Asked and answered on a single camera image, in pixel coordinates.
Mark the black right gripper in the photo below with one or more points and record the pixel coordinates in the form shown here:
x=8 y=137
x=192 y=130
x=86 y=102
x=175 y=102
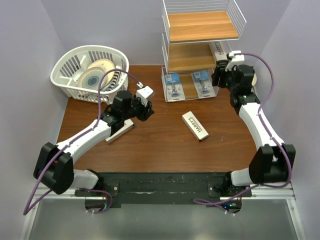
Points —
x=220 y=72

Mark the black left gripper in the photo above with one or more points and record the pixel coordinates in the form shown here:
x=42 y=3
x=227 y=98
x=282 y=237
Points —
x=148 y=110

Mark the white Harry's box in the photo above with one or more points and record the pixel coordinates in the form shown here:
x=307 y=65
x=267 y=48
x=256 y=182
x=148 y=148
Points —
x=195 y=126
x=128 y=124
x=219 y=50

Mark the blue razor blister pack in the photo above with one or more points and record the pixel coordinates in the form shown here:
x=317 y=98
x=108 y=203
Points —
x=202 y=84
x=173 y=88

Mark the white wire wooden shelf rack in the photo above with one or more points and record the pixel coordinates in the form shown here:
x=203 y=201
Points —
x=188 y=26

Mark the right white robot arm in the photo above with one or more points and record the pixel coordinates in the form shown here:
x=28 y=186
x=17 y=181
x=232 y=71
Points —
x=273 y=160

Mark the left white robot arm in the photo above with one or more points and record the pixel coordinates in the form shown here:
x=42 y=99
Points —
x=55 y=164

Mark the cream round plate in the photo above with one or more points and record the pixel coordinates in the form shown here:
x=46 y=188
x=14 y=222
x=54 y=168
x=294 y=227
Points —
x=254 y=80

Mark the plain beige plate in basket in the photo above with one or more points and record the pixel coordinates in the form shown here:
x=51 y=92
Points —
x=106 y=65

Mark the beige blue patterned plate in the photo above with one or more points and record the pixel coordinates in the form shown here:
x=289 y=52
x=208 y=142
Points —
x=90 y=78

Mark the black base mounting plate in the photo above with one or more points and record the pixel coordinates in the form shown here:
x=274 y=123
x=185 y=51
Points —
x=160 y=188

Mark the white plastic dish basket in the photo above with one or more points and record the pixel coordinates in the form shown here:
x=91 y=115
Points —
x=70 y=66

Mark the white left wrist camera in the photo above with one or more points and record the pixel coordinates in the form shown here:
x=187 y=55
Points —
x=145 y=94

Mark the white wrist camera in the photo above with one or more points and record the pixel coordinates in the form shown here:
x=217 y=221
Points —
x=235 y=58
x=145 y=94

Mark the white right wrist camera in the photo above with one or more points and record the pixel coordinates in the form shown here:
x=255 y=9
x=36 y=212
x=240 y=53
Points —
x=235 y=58

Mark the aluminium frame rail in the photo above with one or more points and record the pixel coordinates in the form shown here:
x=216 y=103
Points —
x=270 y=214

